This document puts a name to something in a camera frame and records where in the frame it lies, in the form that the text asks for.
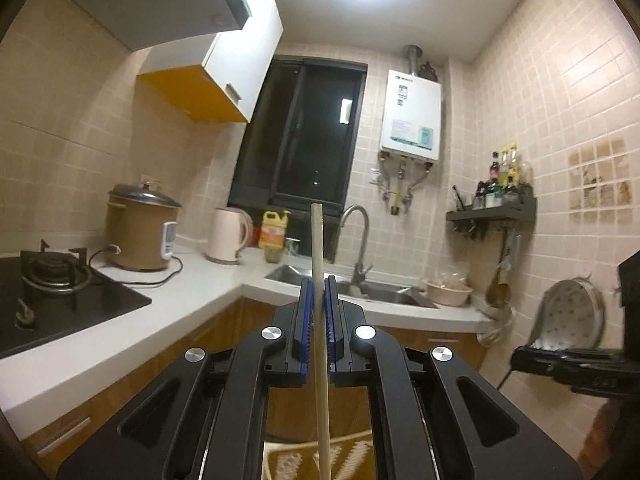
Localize metal mesh strainer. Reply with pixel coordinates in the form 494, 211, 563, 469
475, 305, 516, 347

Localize black gas stove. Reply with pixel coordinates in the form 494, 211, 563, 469
0, 240, 153, 361

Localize steel kitchen faucet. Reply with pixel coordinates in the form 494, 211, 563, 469
339, 205, 374, 289

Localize wooden base cabinets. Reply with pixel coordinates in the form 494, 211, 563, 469
20, 297, 493, 463

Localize dark framed window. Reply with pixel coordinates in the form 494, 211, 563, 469
227, 55, 368, 221

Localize yellow detergent bottle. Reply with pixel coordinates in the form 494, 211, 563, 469
260, 209, 292, 251

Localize white electric kettle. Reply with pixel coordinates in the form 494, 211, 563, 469
205, 206, 253, 264

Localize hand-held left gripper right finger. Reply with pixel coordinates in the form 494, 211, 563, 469
324, 275, 583, 480

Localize white and yellow wall cabinet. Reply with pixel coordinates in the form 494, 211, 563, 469
136, 0, 285, 125

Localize dark wall spice rack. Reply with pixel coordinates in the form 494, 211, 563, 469
446, 186, 537, 241

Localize grey range hood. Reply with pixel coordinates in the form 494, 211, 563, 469
42, 0, 253, 53

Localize brass ladle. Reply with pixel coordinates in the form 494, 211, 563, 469
485, 255, 512, 309

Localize white gas water heater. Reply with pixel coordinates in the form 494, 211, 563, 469
378, 67, 443, 163

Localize steel sink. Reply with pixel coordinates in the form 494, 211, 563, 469
265, 263, 439, 309

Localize tan patterned floor mat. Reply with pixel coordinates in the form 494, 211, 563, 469
264, 432, 377, 480

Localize perforated metal steamer tray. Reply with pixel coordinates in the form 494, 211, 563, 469
530, 276, 607, 357

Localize water heater pipework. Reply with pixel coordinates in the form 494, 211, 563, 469
377, 152, 436, 216

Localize light wooden chopstick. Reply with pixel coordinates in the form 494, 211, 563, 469
310, 203, 332, 480

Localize metal flue pipe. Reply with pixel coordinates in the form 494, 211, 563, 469
404, 45, 424, 76

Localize clear plastic bag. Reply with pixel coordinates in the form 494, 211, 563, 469
432, 267, 471, 287

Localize row of seasoning bottles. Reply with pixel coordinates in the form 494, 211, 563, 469
472, 142, 534, 209

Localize grey hanging kitchen tool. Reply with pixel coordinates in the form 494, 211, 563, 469
502, 232, 522, 272

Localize beige plastic basin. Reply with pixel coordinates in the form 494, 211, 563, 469
425, 280, 474, 307

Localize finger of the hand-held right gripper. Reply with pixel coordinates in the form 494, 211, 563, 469
510, 345, 628, 396
618, 256, 640, 312

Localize person's right hand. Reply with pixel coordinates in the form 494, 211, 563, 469
581, 399, 622, 465

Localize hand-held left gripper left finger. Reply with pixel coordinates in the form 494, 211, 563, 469
56, 277, 317, 480

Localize black power cord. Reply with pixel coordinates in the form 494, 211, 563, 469
89, 244, 185, 289

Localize brown rice cooker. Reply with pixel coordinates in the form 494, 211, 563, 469
106, 182, 183, 272

